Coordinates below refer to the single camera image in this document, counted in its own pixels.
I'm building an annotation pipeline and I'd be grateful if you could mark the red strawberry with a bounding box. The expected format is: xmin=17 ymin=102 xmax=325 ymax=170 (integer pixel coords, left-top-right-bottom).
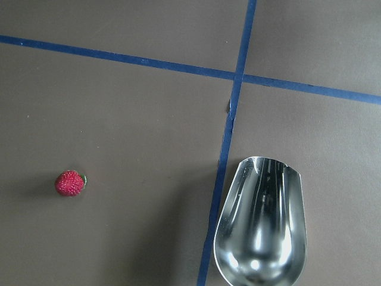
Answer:
xmin=54 ymin=170 xmax=87 ymax=197

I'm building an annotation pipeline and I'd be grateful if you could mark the steel ice scoop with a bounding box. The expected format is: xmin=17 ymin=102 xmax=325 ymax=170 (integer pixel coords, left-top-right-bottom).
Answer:
xmin=213 ymin=156 xmax=307 ymax=285

